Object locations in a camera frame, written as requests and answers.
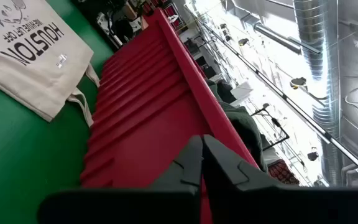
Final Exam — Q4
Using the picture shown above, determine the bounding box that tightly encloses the green table mat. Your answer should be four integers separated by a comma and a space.
0, 0, 115, 224

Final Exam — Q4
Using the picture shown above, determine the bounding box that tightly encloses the black yellow ceiling cable reel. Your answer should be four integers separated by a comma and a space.
290, 77, 308, 90

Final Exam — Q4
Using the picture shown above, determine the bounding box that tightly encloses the beige Houston tote bag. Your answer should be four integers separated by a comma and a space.
0, 0, 101, 127

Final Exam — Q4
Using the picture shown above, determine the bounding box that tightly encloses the black ceiling rail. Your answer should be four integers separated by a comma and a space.
184, 4, 358, 185

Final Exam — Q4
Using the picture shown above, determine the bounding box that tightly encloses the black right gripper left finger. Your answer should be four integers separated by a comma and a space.
149, 135, 203, 224

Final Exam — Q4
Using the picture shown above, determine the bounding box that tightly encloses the silver spiral ventilation duct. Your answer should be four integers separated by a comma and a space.
292, 0, 342, 187

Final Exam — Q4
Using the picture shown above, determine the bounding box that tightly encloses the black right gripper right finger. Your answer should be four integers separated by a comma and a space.
202, 134, 284, 224

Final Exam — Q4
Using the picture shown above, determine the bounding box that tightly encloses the dark green shirt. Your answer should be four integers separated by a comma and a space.
206, 79, 269, 174

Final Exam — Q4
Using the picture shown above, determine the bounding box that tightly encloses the red plastic laundry bin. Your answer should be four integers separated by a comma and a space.
79, 8, 259, 224

